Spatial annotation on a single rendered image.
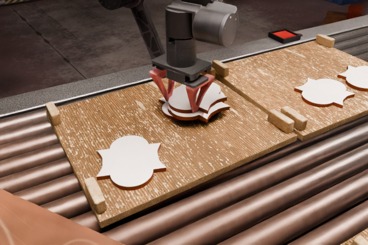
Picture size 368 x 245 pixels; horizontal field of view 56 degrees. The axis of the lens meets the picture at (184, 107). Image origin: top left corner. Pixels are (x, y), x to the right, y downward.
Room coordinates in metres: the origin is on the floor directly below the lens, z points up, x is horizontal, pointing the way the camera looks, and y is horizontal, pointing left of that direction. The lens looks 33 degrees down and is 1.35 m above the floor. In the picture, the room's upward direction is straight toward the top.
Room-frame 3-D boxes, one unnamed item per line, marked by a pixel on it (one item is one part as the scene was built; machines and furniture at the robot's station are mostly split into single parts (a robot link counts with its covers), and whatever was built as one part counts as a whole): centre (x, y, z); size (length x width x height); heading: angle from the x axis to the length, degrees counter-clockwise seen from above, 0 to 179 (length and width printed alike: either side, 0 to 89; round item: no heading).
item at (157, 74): (0.62, 0.02, 1.02); 0.07 x 0.07 x 0.09; 51
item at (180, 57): (0.61, 0.00, 1.09); 0.10 x 0.07 x 0.07; 51
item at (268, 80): (0.80, -0.33, 0.93); 0.41 x 0.35 x 0.02; 119
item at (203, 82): (0.59, -0.01, 1.02); 0.07 x 0.07 x 0.09; 51
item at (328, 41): (1.01, -0.44, 0.95); 0.06 x 0.02 x 0.03; 29
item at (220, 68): (0.82, -0.10, 0.95); 0.06 x 0.02 x 0.03; 29
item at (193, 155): (0.59, 0.04, 0.93); 0.41 x 0.35 x 0.02; 121
